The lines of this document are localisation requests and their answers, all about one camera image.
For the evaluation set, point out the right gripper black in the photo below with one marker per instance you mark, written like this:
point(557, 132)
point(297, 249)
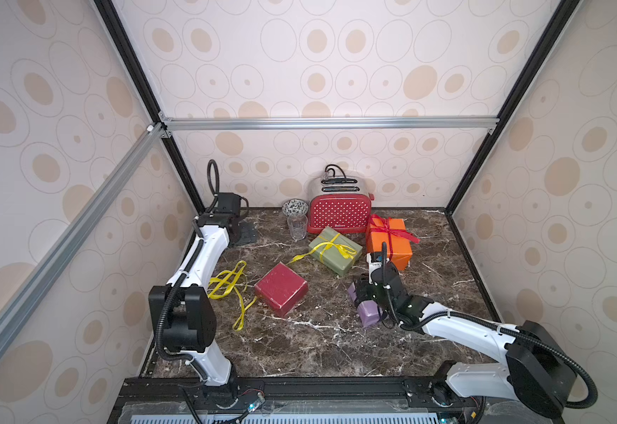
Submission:
point(369, 291)

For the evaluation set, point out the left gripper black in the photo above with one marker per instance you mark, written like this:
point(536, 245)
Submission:
point(250, 231)

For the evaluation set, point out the yellow ribbon of red box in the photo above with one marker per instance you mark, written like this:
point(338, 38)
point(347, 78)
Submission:
point(229, 282)

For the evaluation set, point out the red gift box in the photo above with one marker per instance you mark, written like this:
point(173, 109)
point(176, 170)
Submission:
point(281, 289)

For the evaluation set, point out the yellow ribbon of green box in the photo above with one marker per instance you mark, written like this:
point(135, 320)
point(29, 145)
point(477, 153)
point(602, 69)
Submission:
point(344, 250)

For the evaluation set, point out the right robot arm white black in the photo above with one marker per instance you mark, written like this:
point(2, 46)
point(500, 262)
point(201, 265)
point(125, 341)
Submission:
point(527, 364)

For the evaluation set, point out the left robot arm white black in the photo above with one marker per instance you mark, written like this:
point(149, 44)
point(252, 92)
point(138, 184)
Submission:
point(184, 323)

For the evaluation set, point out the purple gift box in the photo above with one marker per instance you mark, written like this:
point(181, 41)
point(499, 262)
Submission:
point(367, 309)

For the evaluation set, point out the green gift box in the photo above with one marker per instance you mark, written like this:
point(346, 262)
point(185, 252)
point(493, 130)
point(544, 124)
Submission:
point(335, 251)

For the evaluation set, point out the orange gift box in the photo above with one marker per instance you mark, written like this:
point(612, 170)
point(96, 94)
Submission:
point(393, 241)

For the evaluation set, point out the red ribbon bow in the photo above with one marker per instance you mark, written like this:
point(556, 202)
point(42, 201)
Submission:
point(390, 228)

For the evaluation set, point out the clear plastic cup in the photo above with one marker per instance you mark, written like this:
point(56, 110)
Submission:
point(298, 225)

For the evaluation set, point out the patterned ceramic bowl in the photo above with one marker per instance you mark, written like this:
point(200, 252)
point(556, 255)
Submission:
point(295, 208)

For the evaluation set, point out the red polka dot toaster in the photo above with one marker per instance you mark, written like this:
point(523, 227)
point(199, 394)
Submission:
point(342, 203)

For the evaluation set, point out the left aluminium frame bar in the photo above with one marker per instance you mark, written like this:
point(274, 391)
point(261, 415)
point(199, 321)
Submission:
point(26, 300)

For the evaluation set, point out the horizontal aluminium frame bar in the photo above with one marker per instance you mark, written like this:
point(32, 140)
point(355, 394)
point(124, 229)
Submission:
point(287, 124)

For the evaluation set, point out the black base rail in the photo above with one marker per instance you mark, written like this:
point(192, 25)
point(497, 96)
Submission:
point(427, 392)

